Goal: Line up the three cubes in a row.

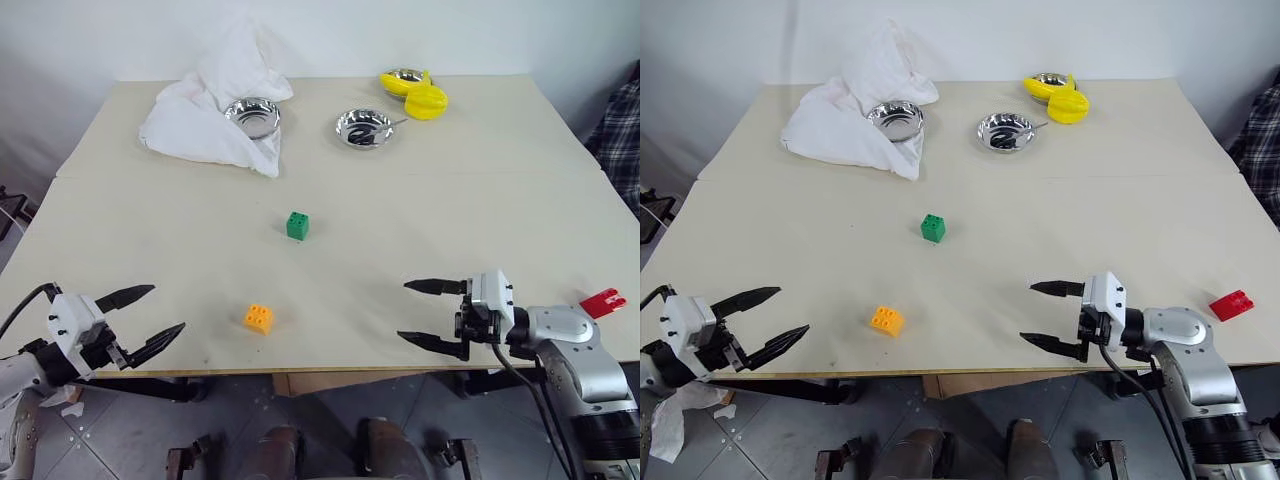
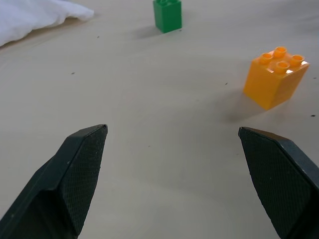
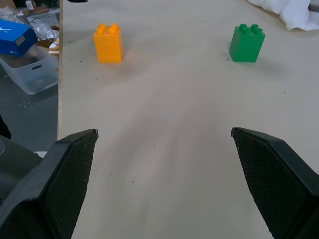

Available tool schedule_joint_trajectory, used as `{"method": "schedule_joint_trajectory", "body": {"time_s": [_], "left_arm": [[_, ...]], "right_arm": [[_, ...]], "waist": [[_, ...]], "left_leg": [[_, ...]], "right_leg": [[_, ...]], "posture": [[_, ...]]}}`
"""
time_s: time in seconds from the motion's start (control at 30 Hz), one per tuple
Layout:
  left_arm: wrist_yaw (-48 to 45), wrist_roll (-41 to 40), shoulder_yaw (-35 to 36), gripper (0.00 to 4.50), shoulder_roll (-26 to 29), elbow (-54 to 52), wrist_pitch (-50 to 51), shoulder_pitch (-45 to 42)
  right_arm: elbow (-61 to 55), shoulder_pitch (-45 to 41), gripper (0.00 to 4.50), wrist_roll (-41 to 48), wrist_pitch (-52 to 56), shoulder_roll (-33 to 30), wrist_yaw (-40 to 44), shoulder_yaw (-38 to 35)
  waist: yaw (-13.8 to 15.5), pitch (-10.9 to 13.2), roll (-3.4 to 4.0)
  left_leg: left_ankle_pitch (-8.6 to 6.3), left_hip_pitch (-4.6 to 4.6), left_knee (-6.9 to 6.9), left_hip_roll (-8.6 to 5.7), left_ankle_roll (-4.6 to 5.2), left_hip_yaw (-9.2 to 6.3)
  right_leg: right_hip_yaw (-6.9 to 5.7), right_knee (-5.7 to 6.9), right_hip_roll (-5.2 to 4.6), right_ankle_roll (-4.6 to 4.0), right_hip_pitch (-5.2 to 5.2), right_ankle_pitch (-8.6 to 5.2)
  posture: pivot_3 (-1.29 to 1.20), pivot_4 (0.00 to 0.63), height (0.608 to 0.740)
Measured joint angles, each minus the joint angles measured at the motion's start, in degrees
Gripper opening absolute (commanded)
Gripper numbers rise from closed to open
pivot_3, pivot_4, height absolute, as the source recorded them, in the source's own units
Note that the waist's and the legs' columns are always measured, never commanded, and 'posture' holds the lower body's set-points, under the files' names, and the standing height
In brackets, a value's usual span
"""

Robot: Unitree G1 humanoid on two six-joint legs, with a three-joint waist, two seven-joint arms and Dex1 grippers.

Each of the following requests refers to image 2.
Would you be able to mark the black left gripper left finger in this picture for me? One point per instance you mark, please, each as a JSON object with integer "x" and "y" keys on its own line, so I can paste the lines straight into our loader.
{"x": 62, "y": 184}

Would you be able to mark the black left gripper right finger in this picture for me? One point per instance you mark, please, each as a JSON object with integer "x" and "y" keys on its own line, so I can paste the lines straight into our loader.
{"x": 281, "y": 179}

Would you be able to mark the orange toy brick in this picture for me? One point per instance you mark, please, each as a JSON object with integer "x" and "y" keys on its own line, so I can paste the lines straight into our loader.
{"x": 272, "y": 81}

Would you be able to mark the white cloth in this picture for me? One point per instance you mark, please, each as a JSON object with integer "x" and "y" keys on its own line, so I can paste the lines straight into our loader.
{"x": 30, "y": 17}

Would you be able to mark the green toy brick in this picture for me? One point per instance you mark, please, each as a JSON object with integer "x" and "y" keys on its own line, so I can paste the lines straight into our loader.
{"x": 167, "y": 15}

